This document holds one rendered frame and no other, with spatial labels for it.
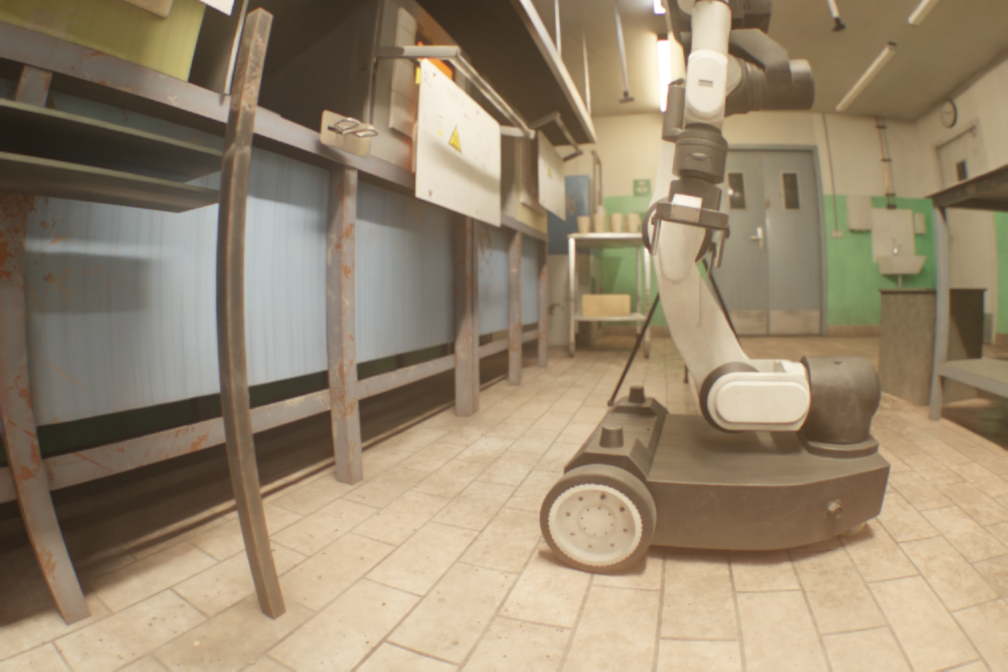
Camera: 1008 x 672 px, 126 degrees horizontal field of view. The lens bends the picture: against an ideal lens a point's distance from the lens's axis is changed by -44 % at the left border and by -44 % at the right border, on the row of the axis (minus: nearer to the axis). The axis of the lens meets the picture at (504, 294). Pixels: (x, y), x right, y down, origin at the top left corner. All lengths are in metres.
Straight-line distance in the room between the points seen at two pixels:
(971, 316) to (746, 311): 3.23
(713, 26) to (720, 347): 0.59
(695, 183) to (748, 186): 4.55
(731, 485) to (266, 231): 1.02
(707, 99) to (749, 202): 4.51
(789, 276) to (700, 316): 4.37
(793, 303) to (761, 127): 1.96
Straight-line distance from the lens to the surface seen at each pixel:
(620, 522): 0.81
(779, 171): 5.41
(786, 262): 5.27
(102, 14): 0.85
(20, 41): 0.79
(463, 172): 1.44
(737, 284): 5.13
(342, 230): 1.14
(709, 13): 0.87
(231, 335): 0.62
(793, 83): 1.05
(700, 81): 0.77
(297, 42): 1.59
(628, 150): 5.28
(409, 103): 1.44
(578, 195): 4.21
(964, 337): 2.39
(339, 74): 1.38
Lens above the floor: 0.49
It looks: level
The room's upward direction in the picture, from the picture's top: straight up
